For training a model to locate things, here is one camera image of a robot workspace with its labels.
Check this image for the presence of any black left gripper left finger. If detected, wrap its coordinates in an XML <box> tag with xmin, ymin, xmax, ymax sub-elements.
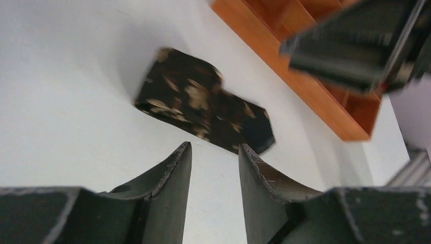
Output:
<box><xmin>1</xmin><ymin>142</ymin><xmax>192</xmax><ymax>243</ymax></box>

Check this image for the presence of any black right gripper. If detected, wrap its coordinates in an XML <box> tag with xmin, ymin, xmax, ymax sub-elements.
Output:
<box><xmin>279</xmin><ymin>1</ymin><xmax>430</xmax><ymax>94</ymax></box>

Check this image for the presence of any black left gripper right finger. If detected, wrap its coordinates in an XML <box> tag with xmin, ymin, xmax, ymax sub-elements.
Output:
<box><xmin>238</xmin><ymin>144</ymin><xmax>430</xmax><ymax>243</ymax></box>

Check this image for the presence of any aluminium frame rail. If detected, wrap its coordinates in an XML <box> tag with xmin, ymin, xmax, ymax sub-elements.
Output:
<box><xmin>386</xmin><ymin>144</ymin><xmax>430</xmax><ymax>187</ymax></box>

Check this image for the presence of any black gold floral tie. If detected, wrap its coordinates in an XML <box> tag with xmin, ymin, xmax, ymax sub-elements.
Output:
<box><xmin>135</xmin><ymin>47</ymin><xmax>275</xmax><ymax>154</ymax></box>

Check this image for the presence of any wooden compartment tray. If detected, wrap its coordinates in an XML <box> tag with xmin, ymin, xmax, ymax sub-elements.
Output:
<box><xmin>211</xmin><ymin>0</ymin><xmax>388</xmax><ymax>141</ymax></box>

